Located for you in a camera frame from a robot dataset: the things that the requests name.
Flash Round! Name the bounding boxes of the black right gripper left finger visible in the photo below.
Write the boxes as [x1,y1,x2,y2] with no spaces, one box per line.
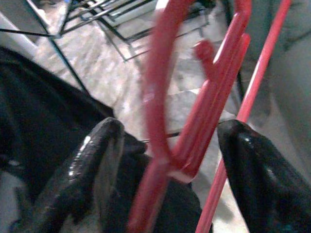
[21,117,125,233]

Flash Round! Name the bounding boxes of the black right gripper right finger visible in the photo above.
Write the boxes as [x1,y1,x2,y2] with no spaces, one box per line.
[217,119,311,233]

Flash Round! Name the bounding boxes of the red plastic hanger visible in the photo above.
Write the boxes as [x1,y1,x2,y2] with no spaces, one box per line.
[127,0,292,233]

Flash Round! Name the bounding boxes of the black printed t-shirt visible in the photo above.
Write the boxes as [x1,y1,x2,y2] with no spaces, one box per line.
[0,47,204,233]

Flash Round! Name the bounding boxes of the black metal drying rack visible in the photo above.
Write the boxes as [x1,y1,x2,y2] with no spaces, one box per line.
[0,0,243,138]

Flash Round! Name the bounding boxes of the grey-green leather sofa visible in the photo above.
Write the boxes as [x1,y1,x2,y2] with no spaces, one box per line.
[240,0,311,185]

